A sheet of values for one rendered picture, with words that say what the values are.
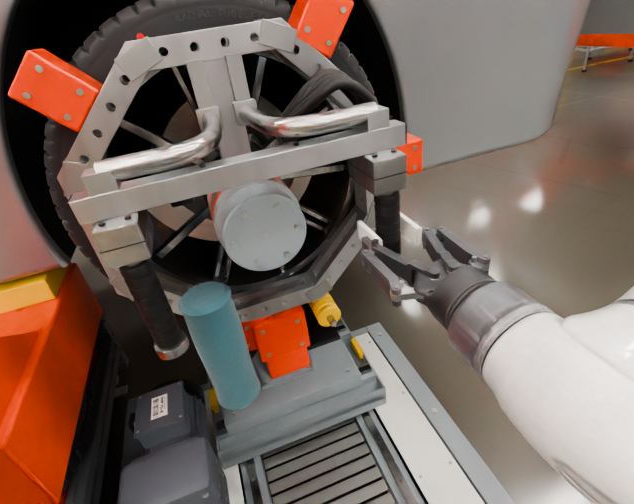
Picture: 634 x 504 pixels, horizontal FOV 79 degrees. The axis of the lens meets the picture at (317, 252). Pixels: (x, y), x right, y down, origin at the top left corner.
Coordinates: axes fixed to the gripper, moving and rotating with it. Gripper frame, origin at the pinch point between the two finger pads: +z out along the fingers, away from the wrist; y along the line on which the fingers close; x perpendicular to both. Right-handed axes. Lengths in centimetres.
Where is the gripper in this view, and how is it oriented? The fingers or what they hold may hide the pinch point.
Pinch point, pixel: (387, 231)
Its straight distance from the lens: 58.0
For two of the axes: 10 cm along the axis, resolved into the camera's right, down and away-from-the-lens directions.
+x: -1.3, -8.4, -5.3
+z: -3.3, -4.7, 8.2
